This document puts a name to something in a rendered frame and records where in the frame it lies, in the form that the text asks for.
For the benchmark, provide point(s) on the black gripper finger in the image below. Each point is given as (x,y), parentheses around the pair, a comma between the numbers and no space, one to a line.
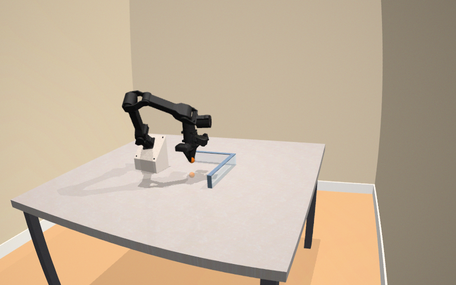
(189,155)
(194,150)

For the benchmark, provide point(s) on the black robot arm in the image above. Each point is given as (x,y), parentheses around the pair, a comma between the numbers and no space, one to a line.
(182,112)

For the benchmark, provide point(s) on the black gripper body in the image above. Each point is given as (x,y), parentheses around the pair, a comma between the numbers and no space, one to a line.
(186,145)

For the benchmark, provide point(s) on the light blue l-shaped wall top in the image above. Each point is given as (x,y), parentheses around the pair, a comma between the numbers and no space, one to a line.
(209,176)

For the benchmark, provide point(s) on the clear glass corner walls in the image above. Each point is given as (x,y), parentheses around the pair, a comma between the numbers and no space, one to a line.
(211,158)

